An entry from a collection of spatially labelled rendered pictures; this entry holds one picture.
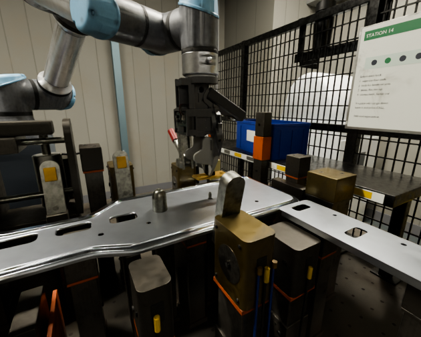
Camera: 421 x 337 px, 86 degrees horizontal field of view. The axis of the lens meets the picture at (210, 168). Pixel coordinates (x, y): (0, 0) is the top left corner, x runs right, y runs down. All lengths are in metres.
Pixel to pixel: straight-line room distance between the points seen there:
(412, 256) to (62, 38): 1.03
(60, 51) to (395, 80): 1.04
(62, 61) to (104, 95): 2.18
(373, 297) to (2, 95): 1.33
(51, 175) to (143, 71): 2.76
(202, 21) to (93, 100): 2.74
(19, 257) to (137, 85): 2.90
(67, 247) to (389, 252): 0.51
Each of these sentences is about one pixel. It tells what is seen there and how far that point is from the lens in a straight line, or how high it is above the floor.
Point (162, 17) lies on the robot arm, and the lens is 0.56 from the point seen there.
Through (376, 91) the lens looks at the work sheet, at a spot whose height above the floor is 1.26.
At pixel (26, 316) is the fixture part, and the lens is 0.56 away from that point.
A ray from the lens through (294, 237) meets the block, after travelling 0.48.
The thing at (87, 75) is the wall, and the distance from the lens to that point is 3.18.
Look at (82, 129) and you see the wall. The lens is 3.17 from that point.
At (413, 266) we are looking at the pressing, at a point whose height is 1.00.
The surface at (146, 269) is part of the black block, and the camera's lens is 0.37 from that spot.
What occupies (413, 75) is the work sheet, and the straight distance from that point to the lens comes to 0.86.
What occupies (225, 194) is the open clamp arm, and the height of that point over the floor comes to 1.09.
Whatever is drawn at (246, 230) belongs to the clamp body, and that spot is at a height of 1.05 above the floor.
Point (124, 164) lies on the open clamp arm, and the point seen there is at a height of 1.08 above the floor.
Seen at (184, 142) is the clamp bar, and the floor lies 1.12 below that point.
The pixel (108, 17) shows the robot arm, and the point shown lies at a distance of 0.48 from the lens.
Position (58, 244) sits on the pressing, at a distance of 0.47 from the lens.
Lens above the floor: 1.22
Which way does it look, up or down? 15 degrees down
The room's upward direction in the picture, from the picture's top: straight up
